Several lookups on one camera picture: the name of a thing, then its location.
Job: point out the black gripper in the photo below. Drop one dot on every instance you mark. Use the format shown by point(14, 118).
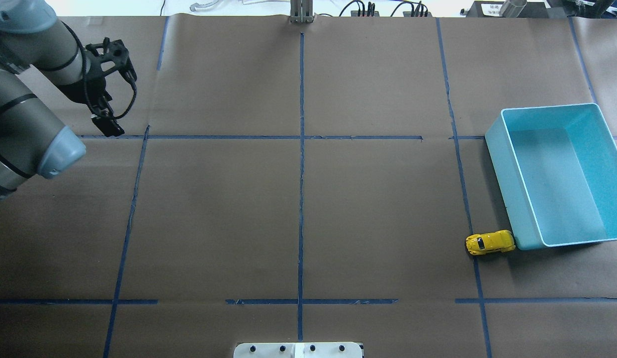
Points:
point(83, 90)

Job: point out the yellow beetle toy car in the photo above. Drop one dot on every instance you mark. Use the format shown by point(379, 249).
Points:
point(482, 244)

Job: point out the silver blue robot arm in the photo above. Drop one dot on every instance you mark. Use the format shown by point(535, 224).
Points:
point(33, 140)

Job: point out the small metal cup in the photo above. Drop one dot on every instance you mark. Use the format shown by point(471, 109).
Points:
point(512, 8)

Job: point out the light blue plastic bin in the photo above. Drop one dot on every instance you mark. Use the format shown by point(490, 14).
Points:
point(556, 167)

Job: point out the black camera bracket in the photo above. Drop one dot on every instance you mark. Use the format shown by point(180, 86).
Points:
point(108, 57)

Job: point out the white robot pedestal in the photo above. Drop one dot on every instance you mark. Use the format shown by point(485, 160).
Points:
point(299, 350)

